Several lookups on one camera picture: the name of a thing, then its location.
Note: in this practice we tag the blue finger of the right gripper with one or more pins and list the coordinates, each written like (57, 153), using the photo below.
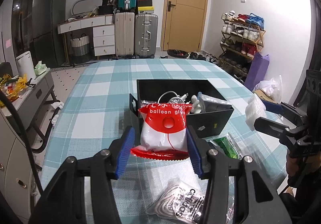
(271, 128)
(273, 107)

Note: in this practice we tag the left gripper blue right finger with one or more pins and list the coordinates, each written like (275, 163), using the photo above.
(197, 150)

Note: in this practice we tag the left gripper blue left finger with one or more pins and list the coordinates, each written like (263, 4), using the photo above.
(123, 150)

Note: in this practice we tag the white bubble wrap piece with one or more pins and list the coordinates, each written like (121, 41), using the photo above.
(254, 110)

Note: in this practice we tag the black cardboard box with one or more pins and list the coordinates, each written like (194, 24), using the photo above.
(179, 92)

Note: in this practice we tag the green white medicine packet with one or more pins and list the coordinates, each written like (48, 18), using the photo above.
(228, 146)

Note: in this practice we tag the red white balloon glue bag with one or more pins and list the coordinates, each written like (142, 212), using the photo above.
(163, 134)

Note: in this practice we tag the white shoelaces zip bag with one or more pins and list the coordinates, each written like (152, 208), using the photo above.
(180, 202)

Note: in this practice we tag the purple fabric bag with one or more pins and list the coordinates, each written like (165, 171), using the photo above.
(258, 69)

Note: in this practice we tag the teal checkered tablecloth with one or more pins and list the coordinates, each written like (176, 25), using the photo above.
(96, 112)

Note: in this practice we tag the wooden shoe rack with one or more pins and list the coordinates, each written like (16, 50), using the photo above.
(242, 39)

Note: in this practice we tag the woven laundry basket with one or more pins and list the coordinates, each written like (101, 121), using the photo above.
(81, 49)

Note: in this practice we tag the grey low cabinet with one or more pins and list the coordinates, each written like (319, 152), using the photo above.
(31, 102)

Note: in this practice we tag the silver aluminium suitcase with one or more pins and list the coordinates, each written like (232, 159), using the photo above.
(145, 35)

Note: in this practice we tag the white drawer desk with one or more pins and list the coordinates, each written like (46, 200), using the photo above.
(101, 33)

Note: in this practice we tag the beige suitcase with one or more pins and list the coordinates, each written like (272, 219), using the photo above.
(124, 33)

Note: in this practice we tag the yellow plastic bag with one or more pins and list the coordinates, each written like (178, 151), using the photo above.
(13, 88)

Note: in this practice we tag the white air purifier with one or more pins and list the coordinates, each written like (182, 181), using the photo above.
(25, 65)

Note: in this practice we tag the stacked shoe boxes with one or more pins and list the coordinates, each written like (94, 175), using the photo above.
(145, 7)

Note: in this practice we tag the wooden yellow door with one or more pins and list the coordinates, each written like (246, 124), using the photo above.
(183, 24)

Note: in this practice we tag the dark grey refrigerator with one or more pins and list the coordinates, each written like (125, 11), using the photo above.
(48, 44)

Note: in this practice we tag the black glass cabinet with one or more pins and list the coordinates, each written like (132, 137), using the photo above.
(21, 27)

